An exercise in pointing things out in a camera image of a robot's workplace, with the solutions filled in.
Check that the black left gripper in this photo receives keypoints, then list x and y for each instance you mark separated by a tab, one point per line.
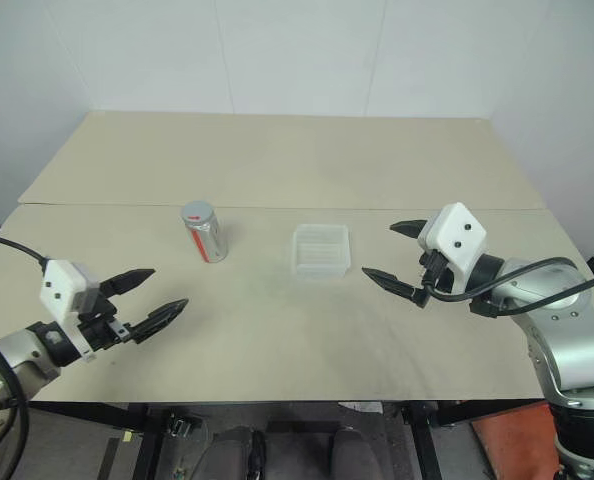
99	331

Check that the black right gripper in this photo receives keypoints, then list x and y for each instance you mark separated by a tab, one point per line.
434	270

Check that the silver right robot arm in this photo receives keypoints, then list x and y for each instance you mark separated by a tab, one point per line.
569	352

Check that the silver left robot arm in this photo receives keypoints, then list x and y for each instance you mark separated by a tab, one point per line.
19	356

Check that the clear plastic square container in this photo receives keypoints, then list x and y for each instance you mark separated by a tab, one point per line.
322	267

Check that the silver can with red stripe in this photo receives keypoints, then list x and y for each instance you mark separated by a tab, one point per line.
210	245

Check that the grey plastic jar lid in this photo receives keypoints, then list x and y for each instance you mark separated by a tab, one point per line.
197	210

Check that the dark rounded shape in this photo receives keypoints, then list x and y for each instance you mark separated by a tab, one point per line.
354	452
232	452

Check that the orange floor mat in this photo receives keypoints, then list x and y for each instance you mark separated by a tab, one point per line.
512	440

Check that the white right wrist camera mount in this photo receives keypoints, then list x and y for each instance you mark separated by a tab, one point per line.
457	235

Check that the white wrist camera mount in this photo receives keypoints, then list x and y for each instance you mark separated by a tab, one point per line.
59	292
457	235

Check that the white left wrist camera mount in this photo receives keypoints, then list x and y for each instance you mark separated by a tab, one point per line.
59	292

